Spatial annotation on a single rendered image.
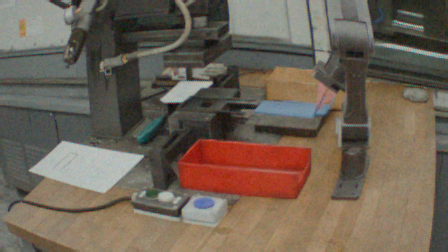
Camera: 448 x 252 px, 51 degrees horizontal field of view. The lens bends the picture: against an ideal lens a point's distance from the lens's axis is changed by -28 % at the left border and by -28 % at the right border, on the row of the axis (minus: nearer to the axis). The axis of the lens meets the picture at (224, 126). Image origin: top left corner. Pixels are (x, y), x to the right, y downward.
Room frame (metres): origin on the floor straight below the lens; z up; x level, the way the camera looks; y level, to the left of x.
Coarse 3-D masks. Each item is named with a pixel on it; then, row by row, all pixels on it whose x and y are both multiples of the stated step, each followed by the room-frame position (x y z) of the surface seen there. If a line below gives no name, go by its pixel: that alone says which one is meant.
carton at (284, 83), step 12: (276, 72) 1.67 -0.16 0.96; (288, 72) 1.67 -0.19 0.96; (300, 72) 1.66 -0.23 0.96; (312, 72) 1.65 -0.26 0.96; (276, 84) 1.57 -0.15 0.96; (288, 84) 1.56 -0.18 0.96; (300, 84) 1.54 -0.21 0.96; (312, 84) 1.53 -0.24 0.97; (276, 96) 1.57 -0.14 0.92; (288, 96) 1.56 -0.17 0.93; (300, 96) 1.54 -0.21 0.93; (312, 96) 1.53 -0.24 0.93; (324, 96) 1.52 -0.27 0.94; (336, 96) 1.50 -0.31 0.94; (336, 108) 1.50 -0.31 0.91
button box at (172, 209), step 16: (144, 192) 1.07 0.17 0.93; (160, 192) 1.07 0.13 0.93; (176, 192) 1.07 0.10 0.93; (48, 208) 1.03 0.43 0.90; (64, 208) 1.03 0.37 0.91; (80, 208) 1.03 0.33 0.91; (96, 208) 1.04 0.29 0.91; (144, 208) 1.03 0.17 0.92; (160, 208) 1.01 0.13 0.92; (176, 208) 1.00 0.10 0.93
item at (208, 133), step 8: (240, 96) 1.47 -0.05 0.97; (216, 120) 1.32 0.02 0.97; (200, 128) 1.30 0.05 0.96; (208, 128) 1.29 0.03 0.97; (216, 128) 1.32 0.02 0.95; (224, 128) 1.42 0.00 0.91; (232, 128) 1.41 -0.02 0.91; (200, 136) 1.30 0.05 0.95; (208, 136) 1.29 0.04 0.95; (216, 136) 1.32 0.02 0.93; (192, 144) 1.31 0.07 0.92
